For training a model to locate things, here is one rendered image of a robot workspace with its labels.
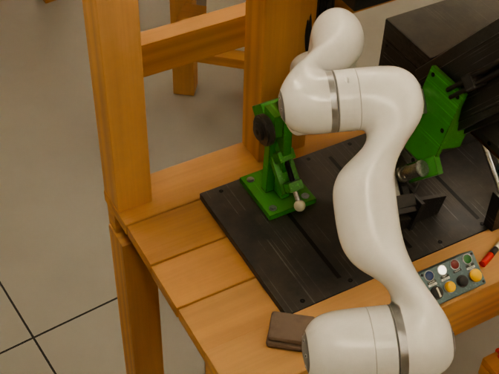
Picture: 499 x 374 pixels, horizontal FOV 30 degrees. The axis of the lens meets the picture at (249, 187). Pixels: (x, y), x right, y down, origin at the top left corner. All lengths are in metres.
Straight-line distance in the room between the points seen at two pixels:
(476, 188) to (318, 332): 1.03
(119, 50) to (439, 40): 0.75
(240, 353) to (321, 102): 0.70
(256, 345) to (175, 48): 0.69
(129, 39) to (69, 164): 1.79
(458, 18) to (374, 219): 0.98
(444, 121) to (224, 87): 2.06
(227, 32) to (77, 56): 2.11
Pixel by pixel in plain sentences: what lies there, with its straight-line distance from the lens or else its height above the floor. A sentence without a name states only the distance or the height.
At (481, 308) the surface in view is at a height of 0.82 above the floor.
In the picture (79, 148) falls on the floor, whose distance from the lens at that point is 3.77.
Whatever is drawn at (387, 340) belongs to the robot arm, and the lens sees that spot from 1.42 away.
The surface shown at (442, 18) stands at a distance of 2.31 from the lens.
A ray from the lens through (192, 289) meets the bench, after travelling 2.09.
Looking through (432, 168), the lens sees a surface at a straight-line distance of 2.11.
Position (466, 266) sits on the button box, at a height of 0.94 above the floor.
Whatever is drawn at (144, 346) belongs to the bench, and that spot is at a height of 0.32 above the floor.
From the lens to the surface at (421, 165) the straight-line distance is 2.11.
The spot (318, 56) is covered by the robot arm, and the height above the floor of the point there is 1.61.
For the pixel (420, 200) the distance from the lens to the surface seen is 2.19.
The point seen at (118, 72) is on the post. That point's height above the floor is 1.29.
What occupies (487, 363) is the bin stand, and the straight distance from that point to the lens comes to 2.16.
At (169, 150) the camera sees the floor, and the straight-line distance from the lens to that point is 3.72.
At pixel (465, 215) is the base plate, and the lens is 2.30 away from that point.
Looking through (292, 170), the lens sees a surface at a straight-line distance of 2.19.
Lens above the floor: 2.50
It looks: 45 degrees down
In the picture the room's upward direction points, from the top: 2 degrees clockwise
